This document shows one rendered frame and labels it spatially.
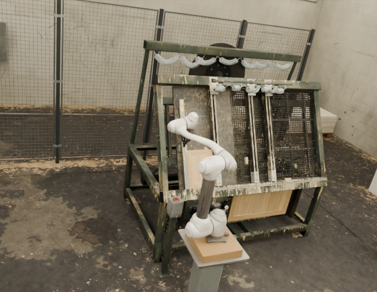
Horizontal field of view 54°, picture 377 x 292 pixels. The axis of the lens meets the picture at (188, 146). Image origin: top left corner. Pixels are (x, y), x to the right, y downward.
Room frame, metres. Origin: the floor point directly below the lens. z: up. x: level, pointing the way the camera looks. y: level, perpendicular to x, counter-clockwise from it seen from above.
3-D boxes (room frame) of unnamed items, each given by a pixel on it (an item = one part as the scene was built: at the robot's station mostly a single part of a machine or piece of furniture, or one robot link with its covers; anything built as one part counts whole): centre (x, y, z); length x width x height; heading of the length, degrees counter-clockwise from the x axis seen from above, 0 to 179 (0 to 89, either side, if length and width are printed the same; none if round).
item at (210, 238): (2.72, -0.38, 0.86); 0.22 x 0.18 x 0.06; 105
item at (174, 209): (3.05, 0.03, 0.84); 0.12 x 0.12 x 0.18; 27
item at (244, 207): (4.03, -1.02, 0.53); 0.90 x 0.02 x 0.55; 117
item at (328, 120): (8.27, -2.00, 0.28); 2.45 x 1.03 x 0.56; 116
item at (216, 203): (3.31, -0.33, 0.69); 0.50 x 0.14 x 0.24; 117
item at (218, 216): (2.70, -0.35, 1.00); 0.18 x 0.16 x 0.22; 128
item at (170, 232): (3.05, 0.03, 0.38); 0.06 x 0.06 x 0.75; 27
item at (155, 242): (4.28, -0.50, 0.41); 2.20 x 1.38 x 0.83; 117
